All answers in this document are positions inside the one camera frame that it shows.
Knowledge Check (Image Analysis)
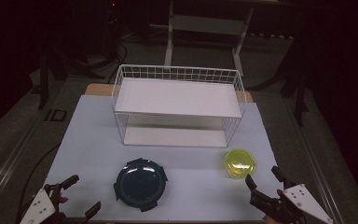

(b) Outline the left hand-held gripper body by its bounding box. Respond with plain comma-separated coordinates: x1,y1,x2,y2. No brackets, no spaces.
19,182,89,224

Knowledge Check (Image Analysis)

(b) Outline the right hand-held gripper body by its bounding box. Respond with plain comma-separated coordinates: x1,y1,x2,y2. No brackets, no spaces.
249,184,335,224

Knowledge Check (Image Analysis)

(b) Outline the yellow-green lidded plastic container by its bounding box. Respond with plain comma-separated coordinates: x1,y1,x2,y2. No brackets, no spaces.
224,148,258,180

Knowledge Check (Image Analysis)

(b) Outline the white wire shelf rack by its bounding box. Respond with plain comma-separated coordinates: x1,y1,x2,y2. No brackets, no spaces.
111,63,247,148

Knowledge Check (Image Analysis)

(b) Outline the person's right hand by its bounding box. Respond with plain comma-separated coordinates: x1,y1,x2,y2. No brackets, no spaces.
263,189,286,224

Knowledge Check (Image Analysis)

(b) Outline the black floor socket box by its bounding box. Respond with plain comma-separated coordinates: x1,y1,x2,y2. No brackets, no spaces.
46,108,68,122

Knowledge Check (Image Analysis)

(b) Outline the dark tripod stand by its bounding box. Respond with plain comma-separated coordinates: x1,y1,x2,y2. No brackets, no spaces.
278,36,311,127

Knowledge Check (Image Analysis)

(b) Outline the black floor cable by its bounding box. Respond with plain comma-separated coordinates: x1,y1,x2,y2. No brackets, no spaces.
18,143,62,218

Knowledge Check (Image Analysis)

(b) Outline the black cable bundle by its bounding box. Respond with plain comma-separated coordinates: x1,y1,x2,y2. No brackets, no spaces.
83,40,129,80

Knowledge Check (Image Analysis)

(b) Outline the white metal stand frame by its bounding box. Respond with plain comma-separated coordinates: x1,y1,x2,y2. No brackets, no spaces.
163,0,256,77

